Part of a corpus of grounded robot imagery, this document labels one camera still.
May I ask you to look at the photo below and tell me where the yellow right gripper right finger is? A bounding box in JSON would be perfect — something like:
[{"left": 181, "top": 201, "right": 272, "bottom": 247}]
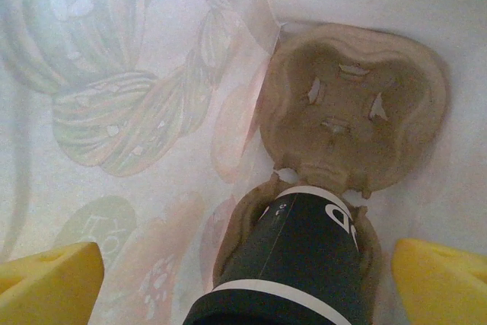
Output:
[{"left": 391, "top": 237, "right": 487, "bottom": 325}]

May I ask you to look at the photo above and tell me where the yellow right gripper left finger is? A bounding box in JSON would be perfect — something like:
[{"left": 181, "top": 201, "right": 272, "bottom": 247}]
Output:
[{"left": 0, "top": 241, "right": 106, "bottom": 325}]

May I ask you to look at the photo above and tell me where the black paper coffee cup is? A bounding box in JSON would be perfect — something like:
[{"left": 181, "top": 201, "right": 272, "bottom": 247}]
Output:
[{"left": 211, "top": 184, "right": 376, "bottom": 313}]

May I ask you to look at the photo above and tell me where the brown pulp cup carrier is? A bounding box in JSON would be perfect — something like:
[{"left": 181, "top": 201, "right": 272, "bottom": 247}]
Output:
[{"left": 211, "top": 22, "right": 452, "bottom": 303}]

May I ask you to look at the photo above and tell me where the printed white paper bag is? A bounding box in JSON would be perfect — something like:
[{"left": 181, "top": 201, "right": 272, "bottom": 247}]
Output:
[{"left": 0, "top": 0, "right": 487, "bottom": 325}]

